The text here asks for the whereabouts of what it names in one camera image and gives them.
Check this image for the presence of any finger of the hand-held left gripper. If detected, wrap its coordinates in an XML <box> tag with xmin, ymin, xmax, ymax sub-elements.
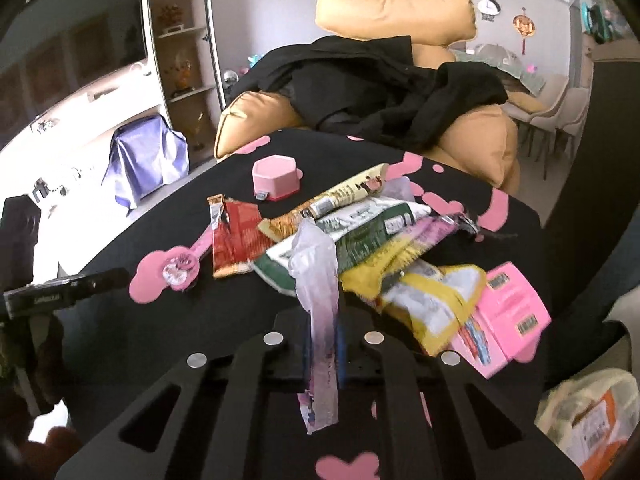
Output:
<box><xmin>70</xmin><ymin>268</ymin><xmax>132</xmax><ymax>302</ymax></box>

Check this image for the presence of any cream orange stick packet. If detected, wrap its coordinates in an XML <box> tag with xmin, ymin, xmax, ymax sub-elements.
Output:
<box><xmin>257</xmin><ymin>162</ymin><xmax>391</xmax><ymax>242</ymax></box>

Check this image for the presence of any yellow white snack packet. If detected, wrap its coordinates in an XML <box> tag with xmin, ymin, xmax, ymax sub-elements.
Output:
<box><xmin>360</xmin><ymin>262</ymin><xmax>488</xmax><ymax>358</ymax></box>

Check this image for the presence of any pink carton box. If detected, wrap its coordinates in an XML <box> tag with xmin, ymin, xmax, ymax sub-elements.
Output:
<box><xmin>450</xmin><ymin>261</ymin><xmax>552</xmax><ymax>380</ymax></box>

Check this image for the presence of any red snack wrapper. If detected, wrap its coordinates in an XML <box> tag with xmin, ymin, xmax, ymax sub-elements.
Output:
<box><xmin>207</xmin><ymin>195</ymin><xmax>263</xmax><ymax>279</ymax></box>

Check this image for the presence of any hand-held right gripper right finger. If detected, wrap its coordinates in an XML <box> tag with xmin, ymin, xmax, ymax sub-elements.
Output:
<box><xmin>338</xmin><ymin>309</ymin><xmax>587</xmax><ymax>480</ymax></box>

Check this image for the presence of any pink hexagonal box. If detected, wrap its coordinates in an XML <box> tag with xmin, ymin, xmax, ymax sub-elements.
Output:
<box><xmin>251</xmin><ymin>155</ymin><xmax>304</xmax><ymax>204</ymax></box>

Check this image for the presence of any white low cabinet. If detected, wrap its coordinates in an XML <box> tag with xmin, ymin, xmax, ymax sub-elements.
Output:
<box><xmin>0</xmin><ymin>57</ymin><xmax>168</xmax><ymax>271</ymax></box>

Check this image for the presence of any tan leather sofa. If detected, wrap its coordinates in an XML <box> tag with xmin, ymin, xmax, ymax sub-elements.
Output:
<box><xmin>214</xmin><ymin>0</ymin><xmax>521</xmax><ymax>193</ymax></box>

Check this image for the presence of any green white snack packet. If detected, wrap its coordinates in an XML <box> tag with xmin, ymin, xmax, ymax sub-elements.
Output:
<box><xmin>252</xmin><ymin>195</ymin><xmax>433</xmax><ymax>297</ymax></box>

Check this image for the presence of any white orange plastic bag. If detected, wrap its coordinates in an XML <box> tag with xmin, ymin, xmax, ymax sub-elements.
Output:
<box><xmin>534</xmin><ymin>367</ymin><xmax>638</xmax><ymax>480</ymax></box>

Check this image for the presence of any white open shelf cabinet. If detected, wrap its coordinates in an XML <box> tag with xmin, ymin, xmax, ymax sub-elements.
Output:
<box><xmin>141</xmin><ymin>0</ymin><xmax>223</xmax><ymax>163</ymax></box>

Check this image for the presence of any golden shelf figurine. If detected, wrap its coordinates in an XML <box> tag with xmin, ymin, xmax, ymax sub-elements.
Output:
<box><xmin>171</xmin><ymin>60</ymin><xmax>197</xmax><ymax>99</ymax></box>

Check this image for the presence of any black jacket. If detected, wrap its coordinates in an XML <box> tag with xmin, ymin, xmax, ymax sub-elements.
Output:
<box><xmin>235</xmin><ymin>35</ymin><xmax>443</xmax><ymax>137</ymax></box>

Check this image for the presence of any pink yellow gradient wrapper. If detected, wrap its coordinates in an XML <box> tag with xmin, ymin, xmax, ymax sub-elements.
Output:
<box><xmin>340</xmin><ymin>217</ymin><xmax>468</xmax><ymax>306</ymax></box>

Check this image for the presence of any pink round-head toy spoon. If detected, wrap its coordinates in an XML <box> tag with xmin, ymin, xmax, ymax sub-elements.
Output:
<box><xmin>159</xmin><ymin>220</ymin><xmax>219</xmax><ymax>292</ymax></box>

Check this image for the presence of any red hanging wall ornament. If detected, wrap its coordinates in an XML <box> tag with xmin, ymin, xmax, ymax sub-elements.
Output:
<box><xmin>511</xmin><ymin>7</ymin><xmax>536</xmax><ymax>56</ymax></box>

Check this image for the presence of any teal plastic object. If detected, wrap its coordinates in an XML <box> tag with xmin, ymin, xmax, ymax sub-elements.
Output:
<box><xmin>580</xmin><ymin>2</ymin><xmax>614</xmax><ymax>44</ymax></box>

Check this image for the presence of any black knit garment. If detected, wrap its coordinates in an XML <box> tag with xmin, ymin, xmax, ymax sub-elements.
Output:
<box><xmin>365</xmin><ymin>62</ymin><xmax>509</xmax><ymax>152</ymax></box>

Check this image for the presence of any covered dining table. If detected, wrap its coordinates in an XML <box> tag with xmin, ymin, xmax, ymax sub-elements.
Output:
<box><xmin>450</xmin><ymin>42</ymin><xmax>551</xmax><ymax>97</ymax></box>

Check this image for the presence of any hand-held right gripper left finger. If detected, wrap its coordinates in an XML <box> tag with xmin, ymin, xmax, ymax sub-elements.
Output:
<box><xmin>55</xmin><ymin>309</ymin><xmax>313</xmax><ymax>480</ymax></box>

